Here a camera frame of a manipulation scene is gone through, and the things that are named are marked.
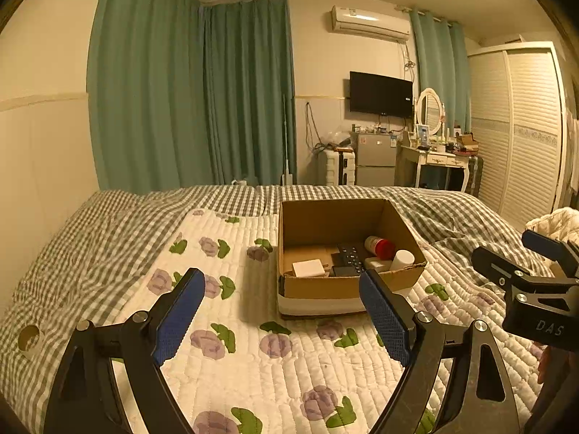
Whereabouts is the white cylindrical jar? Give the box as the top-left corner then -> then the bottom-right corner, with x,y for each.
390,249 -> 415,271

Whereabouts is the white bottle red cap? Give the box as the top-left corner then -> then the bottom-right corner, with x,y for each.
364,235 -> 397,261

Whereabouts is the light blue earbuds case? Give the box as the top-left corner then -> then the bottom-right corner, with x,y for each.
364,257 -> 392,272

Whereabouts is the black remote control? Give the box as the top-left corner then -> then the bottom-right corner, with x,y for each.
338,244 -> 365,274

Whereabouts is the shiny reddish card box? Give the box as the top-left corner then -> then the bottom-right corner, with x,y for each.
291,259 -> 326,279

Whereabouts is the black power adapter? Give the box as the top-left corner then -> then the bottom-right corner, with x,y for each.
329,265 -> 361,278

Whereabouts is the cream quilted blanket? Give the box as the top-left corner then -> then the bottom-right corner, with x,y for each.
525,207 -> 579,245

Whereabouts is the tape roll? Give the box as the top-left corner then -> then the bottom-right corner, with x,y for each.
18,324 -> 41,358

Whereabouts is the grey checkered bed cover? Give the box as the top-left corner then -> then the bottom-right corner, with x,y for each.
1,185 -> 519,433

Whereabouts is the white dressing table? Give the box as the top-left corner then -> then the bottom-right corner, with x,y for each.
396,146 -> 470,192

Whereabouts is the white floral quilted mat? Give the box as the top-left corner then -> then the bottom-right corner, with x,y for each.
122,210 -> 546,433

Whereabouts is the white louvered wardrobe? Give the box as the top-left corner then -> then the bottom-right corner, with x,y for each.
468,41 -> 567,230

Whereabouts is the silver mini fridge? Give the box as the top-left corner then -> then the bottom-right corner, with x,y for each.
352,133 -> 397,186

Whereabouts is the oval white mirror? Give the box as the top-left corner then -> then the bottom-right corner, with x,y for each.
414,87 -> 444,135

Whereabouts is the open cardboard box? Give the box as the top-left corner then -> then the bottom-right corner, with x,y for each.
277,199 -> 427,318

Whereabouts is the white suitcase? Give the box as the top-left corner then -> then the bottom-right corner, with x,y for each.
317,149 -> 356,186

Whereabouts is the right green curtain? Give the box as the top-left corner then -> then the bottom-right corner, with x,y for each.
409,10 -> 471,132

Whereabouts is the white air conditioner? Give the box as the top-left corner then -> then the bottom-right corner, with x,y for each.
331,6 -> 411,43

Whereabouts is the large green curtain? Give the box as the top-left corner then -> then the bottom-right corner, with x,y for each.
86,0 -> 296,194

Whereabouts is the black wall television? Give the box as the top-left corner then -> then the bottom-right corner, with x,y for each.
349,72 -> 413,119

